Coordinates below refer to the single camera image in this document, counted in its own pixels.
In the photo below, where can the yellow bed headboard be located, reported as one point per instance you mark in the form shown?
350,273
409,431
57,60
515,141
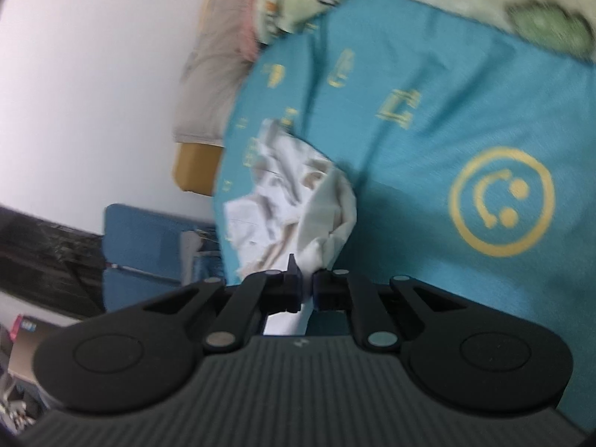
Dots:
196,167

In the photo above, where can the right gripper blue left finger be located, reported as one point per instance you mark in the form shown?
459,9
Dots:
259,296

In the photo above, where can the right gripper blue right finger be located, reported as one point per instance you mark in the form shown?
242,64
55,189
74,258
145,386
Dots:
358,298

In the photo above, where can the dark barred window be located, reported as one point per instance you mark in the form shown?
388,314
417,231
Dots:
51,265

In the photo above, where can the blue covered chair far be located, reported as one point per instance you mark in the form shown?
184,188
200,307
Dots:
122,288

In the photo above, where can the pink fluffy blanket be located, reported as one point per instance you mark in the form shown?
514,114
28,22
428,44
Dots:
249,43

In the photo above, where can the white t-shirt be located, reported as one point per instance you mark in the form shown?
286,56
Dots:
301,205

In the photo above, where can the teal patterned bed sheet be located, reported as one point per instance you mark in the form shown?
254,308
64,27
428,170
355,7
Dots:
471,154

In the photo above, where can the grey cloth on chair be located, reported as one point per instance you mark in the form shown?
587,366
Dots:
200,257

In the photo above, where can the grey pillow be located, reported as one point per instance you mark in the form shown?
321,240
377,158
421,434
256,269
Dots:
212,75

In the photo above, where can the blue covered chair near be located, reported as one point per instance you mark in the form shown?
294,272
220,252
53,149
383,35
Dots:
146,241

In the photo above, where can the blue covered chair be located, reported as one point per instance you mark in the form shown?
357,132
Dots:
122,288
146,241

